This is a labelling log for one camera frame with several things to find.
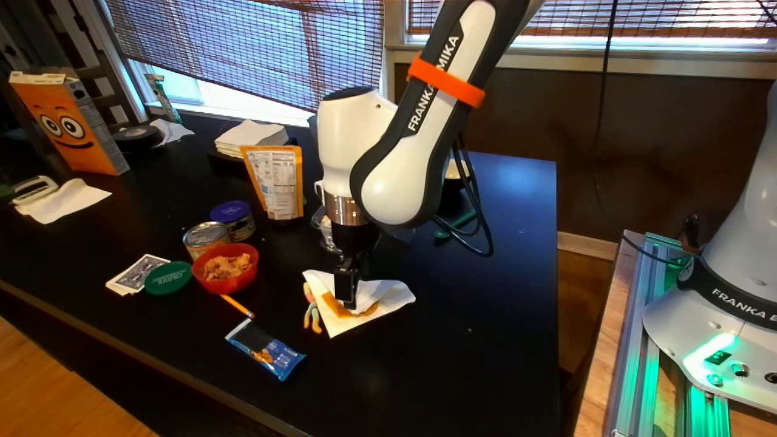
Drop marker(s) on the orange pouch with label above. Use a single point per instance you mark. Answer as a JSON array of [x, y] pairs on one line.
[[275, 182]]

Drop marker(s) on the black round disc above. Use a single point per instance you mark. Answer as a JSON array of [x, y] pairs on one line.
[[136, 133]]

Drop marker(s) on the aluminium robot stand frame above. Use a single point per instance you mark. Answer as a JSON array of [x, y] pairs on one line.
[[628, 341]]

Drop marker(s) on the jar with blue lid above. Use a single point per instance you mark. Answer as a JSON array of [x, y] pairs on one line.
[[234, 217]]

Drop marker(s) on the silver tin can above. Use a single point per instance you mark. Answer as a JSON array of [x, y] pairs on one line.
[[203, 237]]

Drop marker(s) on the white paper napkin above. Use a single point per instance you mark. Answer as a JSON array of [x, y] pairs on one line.
[[391, 294]]

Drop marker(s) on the orange cartoon face box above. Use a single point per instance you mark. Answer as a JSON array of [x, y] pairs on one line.
[[68, 125]]

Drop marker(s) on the black white card packet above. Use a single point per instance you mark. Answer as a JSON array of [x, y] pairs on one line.
[[124, 279]]

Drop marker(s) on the red bowl with snacks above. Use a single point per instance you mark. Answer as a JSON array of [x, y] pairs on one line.
[[228, 268]]

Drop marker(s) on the white paper sheet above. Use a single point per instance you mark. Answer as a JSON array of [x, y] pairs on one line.
[[64, 203]]

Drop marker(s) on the green round lid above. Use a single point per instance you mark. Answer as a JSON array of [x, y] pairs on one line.
[[168, 278]]

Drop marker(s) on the small white device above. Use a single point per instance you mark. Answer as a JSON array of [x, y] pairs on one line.
[[32, 188]]

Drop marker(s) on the orange pencil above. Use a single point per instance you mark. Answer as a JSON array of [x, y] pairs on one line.
[[237, 305]]

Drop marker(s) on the blue snack bar wrapper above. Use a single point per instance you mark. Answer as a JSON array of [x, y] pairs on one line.
[[266, 349]]

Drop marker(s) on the narrow bamboo window blind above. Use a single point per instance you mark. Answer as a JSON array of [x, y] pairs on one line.
[[646, 16]]

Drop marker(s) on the small white paper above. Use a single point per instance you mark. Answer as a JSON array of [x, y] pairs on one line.
[[174, 130]]

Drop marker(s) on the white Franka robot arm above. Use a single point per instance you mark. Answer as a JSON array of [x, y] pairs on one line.
[[421, 136]]

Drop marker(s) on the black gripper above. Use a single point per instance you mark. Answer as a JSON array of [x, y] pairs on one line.
[[353, 245]]

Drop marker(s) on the large bamboo window blind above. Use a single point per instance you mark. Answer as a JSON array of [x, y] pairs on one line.
[[258, 48]]

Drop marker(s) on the golden brown pastry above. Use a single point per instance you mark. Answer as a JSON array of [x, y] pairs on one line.
[[368, 307]]

